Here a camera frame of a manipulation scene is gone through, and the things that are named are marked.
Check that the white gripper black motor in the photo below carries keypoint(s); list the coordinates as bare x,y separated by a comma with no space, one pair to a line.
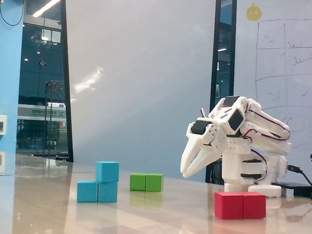
200,144

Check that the small blue cube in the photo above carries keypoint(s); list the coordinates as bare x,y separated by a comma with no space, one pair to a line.
107,171

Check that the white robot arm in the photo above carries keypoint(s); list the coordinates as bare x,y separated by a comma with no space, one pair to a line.
234,165

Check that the long green block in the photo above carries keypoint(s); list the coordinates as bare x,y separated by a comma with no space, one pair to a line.
145,182

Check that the long red block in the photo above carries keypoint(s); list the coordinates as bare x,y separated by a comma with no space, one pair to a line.
240,206

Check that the long blue block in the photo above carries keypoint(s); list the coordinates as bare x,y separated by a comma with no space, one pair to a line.
97,192

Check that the black power adapter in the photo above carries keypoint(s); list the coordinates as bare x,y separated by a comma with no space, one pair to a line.
295,188

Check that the yellow round sticker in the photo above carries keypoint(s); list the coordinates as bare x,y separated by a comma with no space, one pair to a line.
254,12

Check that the metal scaffold tower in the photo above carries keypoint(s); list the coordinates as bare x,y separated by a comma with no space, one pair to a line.
47,117

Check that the white storefront sign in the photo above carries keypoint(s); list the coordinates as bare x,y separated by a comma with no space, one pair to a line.
41,112

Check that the black window frame post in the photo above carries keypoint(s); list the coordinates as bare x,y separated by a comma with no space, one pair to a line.
66,80
232,48
215,61

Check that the white wall socket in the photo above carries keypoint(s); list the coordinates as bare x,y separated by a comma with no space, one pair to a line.
3,124

